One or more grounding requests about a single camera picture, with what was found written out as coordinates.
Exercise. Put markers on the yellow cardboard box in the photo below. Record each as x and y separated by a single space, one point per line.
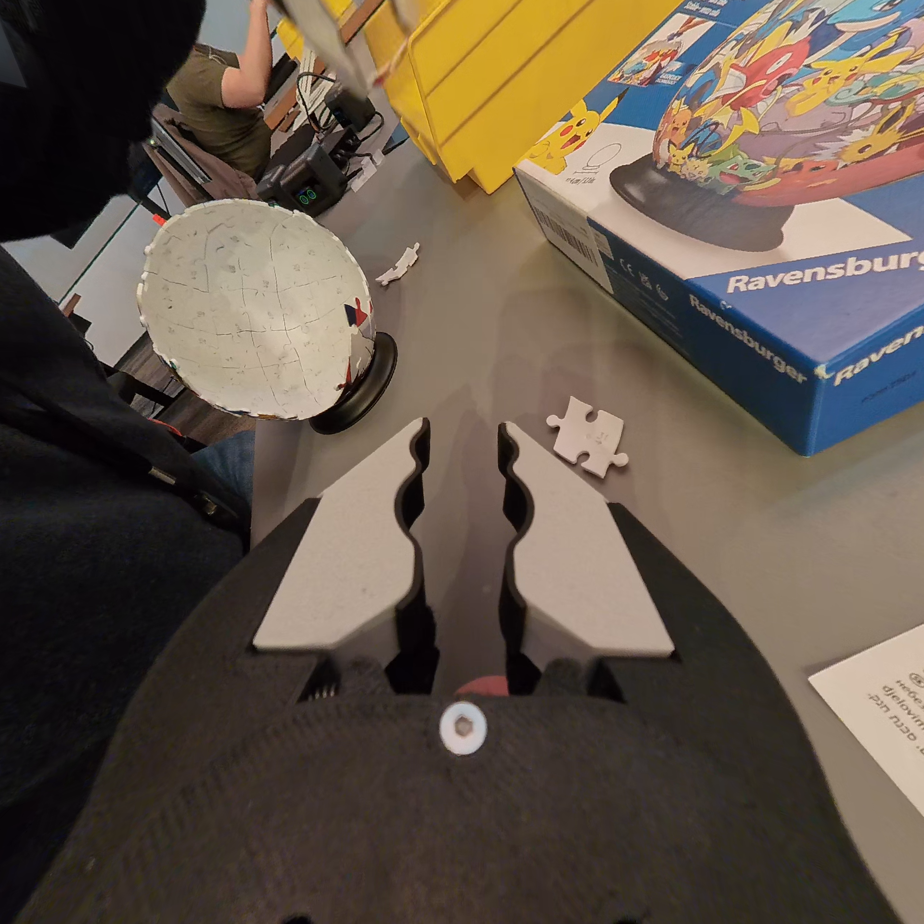
491 72

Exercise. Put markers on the white printed paper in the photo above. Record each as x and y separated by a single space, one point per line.
881 707

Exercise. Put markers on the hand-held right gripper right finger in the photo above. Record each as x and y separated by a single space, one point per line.
585 585

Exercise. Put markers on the person's blue jeans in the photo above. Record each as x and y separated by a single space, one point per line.
231 462

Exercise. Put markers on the black electronic device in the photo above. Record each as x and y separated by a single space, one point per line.
350 108

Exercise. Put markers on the black round ball stand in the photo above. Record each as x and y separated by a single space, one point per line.
372 390

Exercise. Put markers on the colourful puzzle ball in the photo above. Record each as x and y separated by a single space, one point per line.
245 310

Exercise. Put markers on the metal key clip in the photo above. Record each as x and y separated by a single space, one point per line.
198 494

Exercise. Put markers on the black charger with green display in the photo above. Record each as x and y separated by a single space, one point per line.
303 180

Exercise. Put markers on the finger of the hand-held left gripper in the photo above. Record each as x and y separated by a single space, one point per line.
328 36

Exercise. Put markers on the white joined puzzle pieces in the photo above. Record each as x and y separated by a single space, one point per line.
592 433

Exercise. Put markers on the blue white puzzle box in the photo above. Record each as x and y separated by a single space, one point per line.
758 231

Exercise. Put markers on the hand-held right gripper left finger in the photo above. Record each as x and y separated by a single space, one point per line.
346 577

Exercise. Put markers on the single white puzzle piece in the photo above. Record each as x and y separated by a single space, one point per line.
397 268

